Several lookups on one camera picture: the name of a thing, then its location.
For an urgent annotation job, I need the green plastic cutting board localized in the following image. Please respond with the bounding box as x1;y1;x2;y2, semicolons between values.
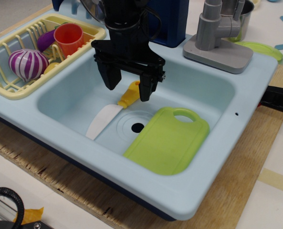
123;107;210;176

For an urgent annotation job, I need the yellow toy piece in rack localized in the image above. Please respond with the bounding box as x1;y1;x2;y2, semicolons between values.
43;62;59;74

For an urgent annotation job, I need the stainless steel pot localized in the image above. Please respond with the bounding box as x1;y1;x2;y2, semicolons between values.
221;0;254;42

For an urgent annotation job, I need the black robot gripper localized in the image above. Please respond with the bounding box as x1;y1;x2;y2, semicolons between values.
92;14;165;102

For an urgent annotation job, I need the yellow tape piece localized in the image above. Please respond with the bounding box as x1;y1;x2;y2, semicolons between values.
21;207;44;225

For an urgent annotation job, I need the cream dish drying rack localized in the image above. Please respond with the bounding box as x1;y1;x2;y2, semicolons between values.
0;13;106;100

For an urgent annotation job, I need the black clamp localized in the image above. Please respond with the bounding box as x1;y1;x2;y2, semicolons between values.
258;86;283;112

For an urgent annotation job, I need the steel pot lid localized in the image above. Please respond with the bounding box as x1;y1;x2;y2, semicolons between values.
80;0;106;24

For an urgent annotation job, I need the grey toy faucet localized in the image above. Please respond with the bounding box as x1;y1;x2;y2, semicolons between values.
183;0;253;74

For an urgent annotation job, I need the green plastic plate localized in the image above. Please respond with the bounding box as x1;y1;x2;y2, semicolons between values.
235;42;283;63

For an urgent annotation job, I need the yellow handled white toy knife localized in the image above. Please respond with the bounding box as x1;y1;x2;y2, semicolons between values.
85;81;140;140

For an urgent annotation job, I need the purple white toy onion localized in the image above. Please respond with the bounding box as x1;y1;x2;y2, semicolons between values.
8;49;49;82

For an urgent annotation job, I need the light blue toy sink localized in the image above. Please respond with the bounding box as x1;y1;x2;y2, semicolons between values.
0;4;279;221

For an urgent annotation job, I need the wooden base board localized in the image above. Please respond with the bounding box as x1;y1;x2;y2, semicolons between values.
0;4;283;229

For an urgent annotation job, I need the dark blue plastic box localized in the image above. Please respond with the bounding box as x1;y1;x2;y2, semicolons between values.
52;0;189;48

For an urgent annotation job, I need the black braided cable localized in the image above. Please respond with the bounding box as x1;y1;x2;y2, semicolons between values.
0;187;25;229

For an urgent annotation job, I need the purple toy eggplant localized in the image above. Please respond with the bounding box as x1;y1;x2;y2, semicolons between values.
37;29;55;52

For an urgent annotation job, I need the orange plastic cup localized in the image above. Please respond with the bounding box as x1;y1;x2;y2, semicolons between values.
53;23;84;58

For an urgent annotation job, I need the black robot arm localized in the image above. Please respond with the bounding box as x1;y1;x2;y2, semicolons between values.
92;0;165;102

